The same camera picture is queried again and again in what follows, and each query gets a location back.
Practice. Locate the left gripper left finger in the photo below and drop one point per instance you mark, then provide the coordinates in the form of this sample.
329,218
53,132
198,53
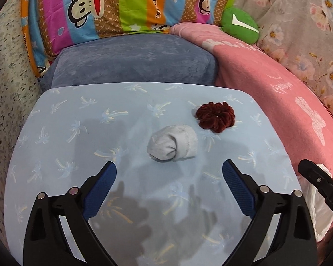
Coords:
45,242

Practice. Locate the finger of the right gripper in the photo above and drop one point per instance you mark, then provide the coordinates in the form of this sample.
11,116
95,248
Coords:
315,176

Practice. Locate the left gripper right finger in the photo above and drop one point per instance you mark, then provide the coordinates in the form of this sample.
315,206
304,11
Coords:
294,241

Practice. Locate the white sock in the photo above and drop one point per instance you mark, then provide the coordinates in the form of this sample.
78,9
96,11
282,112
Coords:
173,143

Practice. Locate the white lined trash bin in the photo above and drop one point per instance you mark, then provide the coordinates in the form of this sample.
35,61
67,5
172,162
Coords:
320,213

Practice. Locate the pink blanket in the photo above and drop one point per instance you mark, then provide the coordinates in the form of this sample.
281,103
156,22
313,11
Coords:
302,122

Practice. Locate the dark red scrunchie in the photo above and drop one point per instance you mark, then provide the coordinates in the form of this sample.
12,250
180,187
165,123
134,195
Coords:
215,117

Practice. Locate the light blue palm tablecloth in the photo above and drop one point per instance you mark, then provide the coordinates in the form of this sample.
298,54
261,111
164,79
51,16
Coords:
177,212

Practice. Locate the grey floral bedsheet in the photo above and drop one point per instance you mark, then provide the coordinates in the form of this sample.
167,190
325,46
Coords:
299,35

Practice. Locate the green round cushion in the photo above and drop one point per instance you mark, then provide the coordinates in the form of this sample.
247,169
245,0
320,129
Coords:
239,24

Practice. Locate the blue-grey velvet pillow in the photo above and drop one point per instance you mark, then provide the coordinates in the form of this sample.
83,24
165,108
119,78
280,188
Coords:
163,58

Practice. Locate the colourful monkey print quilt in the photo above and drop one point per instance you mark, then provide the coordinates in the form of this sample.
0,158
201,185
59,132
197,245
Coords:
49,26

